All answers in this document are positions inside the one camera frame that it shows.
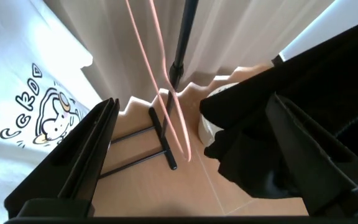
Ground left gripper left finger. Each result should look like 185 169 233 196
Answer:
4 97 121 219

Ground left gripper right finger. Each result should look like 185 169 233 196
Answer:
265 92 358 217

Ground black shorts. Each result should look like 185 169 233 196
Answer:
199 14 358 200

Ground pink clothes hanger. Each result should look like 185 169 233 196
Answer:
124 0 193 163

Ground white printed t-shirt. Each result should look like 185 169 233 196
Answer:
0 0 94 224

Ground white laundry basket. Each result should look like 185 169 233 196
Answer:
197 82 239 147

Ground black clothes rack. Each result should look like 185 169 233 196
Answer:
98 0 200 180

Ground beige curtain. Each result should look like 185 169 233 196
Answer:
44 0 335 107

